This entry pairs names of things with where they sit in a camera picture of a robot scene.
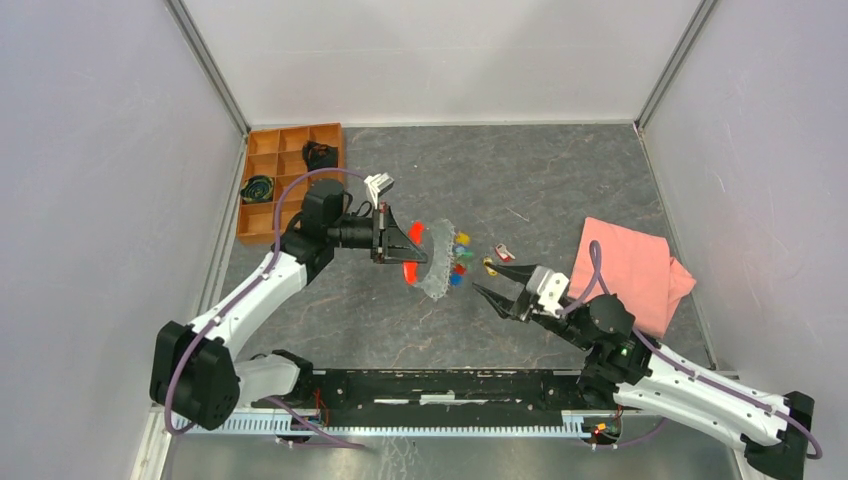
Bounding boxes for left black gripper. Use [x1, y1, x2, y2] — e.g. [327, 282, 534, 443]
[328, 203, 428, 265]

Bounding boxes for red key tag with ring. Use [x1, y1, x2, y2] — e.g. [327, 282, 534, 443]
[494, 243, 516, 262]

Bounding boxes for steel key holder red handle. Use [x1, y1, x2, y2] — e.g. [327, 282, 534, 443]
[402, 218, 456, 301]

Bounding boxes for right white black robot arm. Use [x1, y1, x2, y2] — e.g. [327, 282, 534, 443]
[473, 260, 823, 479]

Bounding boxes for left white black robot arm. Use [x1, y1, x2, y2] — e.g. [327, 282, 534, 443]
[150, 173, 428, 435]

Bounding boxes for black rolled item top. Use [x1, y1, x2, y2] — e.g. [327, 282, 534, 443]
[301, 140, 339, 172]

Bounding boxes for pink folded cloth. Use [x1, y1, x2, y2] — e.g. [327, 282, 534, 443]
[568, 217, 696, 339]

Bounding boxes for green black rolled item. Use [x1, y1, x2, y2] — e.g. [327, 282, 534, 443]
[239, 175, 275, 205]

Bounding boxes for orange compartment tray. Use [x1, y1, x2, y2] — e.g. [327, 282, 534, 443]
[236, 123, 347, 245]

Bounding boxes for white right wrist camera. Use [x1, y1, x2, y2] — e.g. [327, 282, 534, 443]
[526, 266, 570, 316]

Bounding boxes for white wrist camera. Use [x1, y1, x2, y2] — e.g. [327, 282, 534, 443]
[363, 173, 395, 208]
[526, 266, 570, 316]

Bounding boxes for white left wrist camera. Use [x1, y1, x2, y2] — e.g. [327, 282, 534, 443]
[363, 173, 395, 208]

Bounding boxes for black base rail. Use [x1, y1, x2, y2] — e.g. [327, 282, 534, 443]
[281, 369, 622, 427]

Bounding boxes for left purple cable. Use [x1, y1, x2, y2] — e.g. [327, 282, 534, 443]
[162, 168, 372, 452]

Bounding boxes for purple cable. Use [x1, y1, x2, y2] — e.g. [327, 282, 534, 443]
[162, 168, 372, 452]
[560, 239, 824, 461]

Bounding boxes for white slotted cable duct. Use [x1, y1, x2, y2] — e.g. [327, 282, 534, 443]
[188, 410, 609, 440]

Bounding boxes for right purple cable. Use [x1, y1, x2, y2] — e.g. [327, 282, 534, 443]
[560, 239, 824, 461]

